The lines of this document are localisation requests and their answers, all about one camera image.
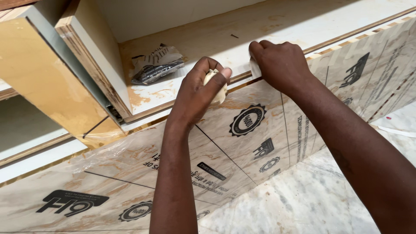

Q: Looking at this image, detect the white paper scrap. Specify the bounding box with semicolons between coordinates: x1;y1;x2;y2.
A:
377;125;416;138

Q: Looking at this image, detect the gold laminate cabinet door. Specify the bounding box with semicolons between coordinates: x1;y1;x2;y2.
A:
0;5;127;149

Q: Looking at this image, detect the white plywood cabinet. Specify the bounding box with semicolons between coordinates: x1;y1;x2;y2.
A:
0;0;416;184

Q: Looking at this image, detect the plywood cabinet divider panel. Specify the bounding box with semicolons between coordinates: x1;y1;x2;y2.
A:
55;0;133;119

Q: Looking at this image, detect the person's left hand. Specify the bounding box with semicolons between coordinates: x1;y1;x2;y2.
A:
167;57;233;130

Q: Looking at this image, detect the person's right hand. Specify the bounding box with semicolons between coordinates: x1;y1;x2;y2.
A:
249;40;313;95

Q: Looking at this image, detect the cream film wad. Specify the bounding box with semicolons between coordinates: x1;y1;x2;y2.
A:
203;68;229;105

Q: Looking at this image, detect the white peeled film strip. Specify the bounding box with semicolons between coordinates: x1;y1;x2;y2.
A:
249;58;262;79

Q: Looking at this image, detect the marble-print laminate panel with film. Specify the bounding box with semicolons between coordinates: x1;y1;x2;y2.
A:
0;16;416;234

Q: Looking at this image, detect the crumpled black and white wrapper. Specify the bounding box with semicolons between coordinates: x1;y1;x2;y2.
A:
131;44;185;86

